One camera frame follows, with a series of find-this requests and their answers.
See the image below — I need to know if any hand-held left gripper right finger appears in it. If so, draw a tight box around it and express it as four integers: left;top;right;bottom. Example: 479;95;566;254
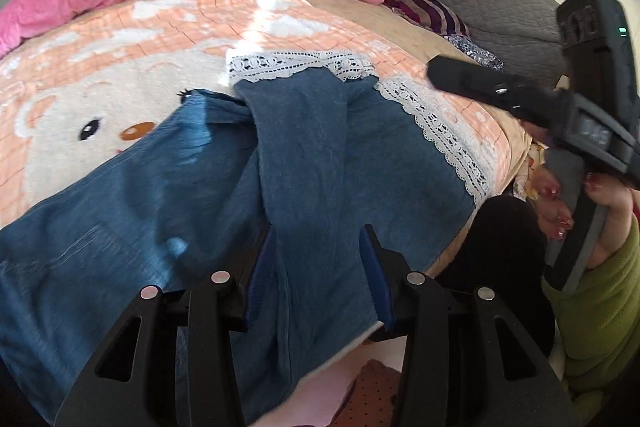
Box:
359;224;576;427

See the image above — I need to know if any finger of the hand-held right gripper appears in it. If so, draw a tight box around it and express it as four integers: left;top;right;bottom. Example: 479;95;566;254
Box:
427;55;566;130

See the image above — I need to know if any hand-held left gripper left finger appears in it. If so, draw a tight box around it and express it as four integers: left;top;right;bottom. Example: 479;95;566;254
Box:
54;224;278;427

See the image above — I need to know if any blue denim pants lace trim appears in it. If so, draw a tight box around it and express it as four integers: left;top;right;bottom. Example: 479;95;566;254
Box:
0;49;501;413

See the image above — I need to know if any person's right forearm green sleeve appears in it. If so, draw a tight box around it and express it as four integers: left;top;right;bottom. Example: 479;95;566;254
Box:
542;217;640;395

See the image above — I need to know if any person's right hand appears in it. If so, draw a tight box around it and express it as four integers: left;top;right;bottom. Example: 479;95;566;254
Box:
530;169;638;270

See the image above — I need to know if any blue white patterned pillow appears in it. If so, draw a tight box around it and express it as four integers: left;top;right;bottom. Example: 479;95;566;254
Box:
445;34;506;70

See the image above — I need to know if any purple striped pillow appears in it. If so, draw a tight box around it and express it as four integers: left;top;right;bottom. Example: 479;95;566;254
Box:
380;0;471;38

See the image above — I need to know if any yellow printed cloth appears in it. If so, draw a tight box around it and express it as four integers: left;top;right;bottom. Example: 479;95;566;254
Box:
512;142;548;202

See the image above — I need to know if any brown dotted slipper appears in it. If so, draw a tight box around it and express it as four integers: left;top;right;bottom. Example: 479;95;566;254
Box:
345;359;407;427

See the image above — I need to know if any pale pink bed sheet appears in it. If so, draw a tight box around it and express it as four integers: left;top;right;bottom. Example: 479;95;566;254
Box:
247;337;406;427

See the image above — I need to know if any person's black trouser leg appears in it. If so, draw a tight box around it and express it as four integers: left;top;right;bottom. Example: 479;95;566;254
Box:
435;194;557;358

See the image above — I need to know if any peach bear printed blanket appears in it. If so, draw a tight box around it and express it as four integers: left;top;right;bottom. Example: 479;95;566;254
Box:
0;0;536;278

